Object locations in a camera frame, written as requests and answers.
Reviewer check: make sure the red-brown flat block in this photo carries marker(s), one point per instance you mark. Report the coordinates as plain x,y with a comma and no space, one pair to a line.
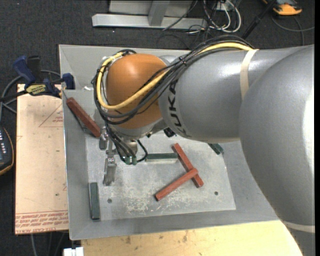
83,117
186,163
175,185

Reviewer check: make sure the black cylinder on white bracket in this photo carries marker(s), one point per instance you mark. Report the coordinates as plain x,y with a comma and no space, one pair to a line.
169,132

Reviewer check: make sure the dark green flat block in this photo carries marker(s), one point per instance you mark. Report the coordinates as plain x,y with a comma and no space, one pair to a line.
94,201
161,157
217,148

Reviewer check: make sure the brown cardboard board, red print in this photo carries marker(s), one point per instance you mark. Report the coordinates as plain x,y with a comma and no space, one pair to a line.
40,160

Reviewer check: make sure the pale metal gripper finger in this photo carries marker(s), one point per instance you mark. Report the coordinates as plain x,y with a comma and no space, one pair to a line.
107,175
113,171

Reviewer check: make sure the grey metal bin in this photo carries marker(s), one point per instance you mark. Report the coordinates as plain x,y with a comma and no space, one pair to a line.
140,200

